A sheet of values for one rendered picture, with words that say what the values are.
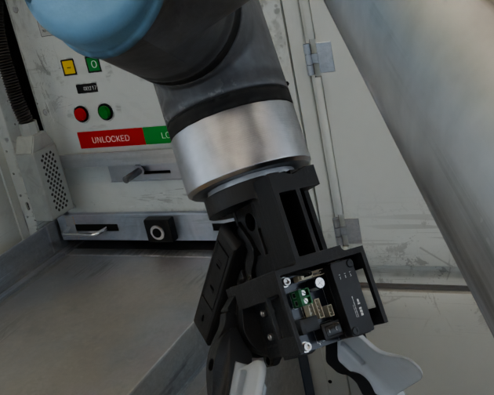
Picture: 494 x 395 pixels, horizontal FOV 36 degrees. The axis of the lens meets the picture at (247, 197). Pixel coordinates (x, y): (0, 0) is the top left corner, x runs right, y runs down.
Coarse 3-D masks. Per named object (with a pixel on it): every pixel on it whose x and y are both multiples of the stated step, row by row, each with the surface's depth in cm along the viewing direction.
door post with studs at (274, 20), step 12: (264, 0) 120; (276, 0) 119; (264, 12) 121; (276, 12) 120; (276, 24) 121; (276, 36) 122; (276, 48) 123; (288, 60) 123; (288, 72) 123; (288, 84) 124; (324, 348) 142; (324, 360) 144; (336, 372) 143; (336, 384) 145
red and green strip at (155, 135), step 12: (84, 132) 152; (96, 132) 150; (108, 132) 149; (120, 132) 148; (132, 132) 147; (144, 132) 145; (156, 132) 144; (168, 132) 143; (84, 144) 153; (96, 144) 152; (108, 144) 150; (120, 144) 149; (132, 144) 148; (144, 144) 146
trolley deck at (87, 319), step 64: (64, 256) 160; (128, 256) 153; (0, 320) 137; (64, 320) 132; (128, 320) 127; (192, 320) 123; (0, 384) 115; (64, 384) 112; (128, 384) 108; (192, 384) 105
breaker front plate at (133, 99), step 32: (32, 32) 147; (32, 64) 150; (64, 96) 150; (96, 96) 147; (128, 96) 144; (64, 128) 153; (96, 128) 150; (128, 128) 147; (96, 192) 157; (128, 192) 153; (160, 192) 150
